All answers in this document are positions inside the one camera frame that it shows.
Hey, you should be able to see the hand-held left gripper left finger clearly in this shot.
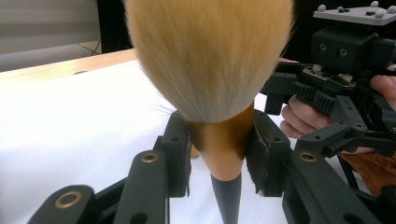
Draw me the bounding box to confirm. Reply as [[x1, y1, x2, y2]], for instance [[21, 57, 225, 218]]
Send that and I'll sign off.
[[153, 110, 192, 199]]

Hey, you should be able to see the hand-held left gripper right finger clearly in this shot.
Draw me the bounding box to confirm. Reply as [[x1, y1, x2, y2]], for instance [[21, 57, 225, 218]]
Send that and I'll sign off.
[[245, 108, 292, 198]]

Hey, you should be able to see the large makeup brush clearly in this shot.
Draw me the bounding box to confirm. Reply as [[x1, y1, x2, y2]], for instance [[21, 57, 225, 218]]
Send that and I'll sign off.
[[124, 0, 295, 224]]

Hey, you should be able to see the white table sheet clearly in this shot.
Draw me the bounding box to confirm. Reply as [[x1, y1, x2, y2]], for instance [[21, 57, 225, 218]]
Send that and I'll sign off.
[[0, 59, 354, 224]]

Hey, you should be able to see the black power cable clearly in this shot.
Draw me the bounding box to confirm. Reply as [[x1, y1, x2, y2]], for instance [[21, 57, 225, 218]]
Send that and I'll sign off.
[[78, 40, 102, 57]]

